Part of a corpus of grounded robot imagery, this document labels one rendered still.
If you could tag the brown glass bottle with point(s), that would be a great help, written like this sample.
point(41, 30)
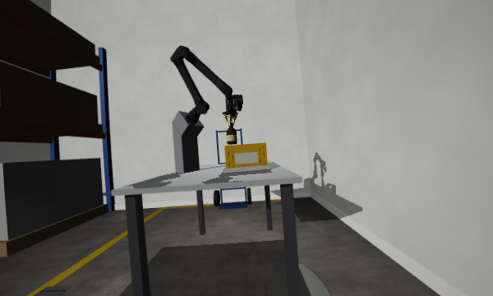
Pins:
point(231, 135)

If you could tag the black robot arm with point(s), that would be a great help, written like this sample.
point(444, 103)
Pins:
point(202, 108)

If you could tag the yellow crate with cross dividers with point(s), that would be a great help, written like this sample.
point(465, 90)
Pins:
point(245, 155)

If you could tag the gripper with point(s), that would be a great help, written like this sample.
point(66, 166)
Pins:
point(230, 115)

